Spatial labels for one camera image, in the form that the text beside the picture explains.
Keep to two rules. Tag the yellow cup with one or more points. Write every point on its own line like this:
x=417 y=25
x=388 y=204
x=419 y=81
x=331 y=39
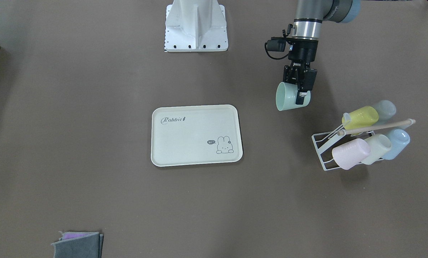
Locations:
x=362 y=117

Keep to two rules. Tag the green cup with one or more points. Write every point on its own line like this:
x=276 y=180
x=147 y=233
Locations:
x=286 y=95

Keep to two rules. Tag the pink cup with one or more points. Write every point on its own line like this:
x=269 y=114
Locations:
x=351 y=153

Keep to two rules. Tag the blue cup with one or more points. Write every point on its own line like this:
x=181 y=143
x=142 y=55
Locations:
x=399 y=140

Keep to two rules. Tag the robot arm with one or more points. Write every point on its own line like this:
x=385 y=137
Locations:
x=304 y=38

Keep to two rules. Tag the cream cup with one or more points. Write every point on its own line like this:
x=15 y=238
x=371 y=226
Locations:
x=379 y=145

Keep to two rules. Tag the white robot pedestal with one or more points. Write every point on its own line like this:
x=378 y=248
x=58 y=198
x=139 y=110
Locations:
x=195 y=26

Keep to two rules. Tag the grey cup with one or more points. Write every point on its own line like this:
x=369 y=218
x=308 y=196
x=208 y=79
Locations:
x=385 y=109

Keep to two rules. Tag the cream rabbit tray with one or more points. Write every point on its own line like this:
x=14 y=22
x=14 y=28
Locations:
x=193 y=135

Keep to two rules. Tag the grey folded cloth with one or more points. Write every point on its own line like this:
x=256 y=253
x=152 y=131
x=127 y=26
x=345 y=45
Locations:
x=79 y=245

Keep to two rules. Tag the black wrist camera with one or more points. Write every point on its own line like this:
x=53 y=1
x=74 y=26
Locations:
x=277 y=44

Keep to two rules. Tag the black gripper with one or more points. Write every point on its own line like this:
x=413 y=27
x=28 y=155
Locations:
x=304 y=51

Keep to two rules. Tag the white cup rack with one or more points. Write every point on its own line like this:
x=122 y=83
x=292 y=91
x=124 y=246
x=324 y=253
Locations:
x=325 y=142

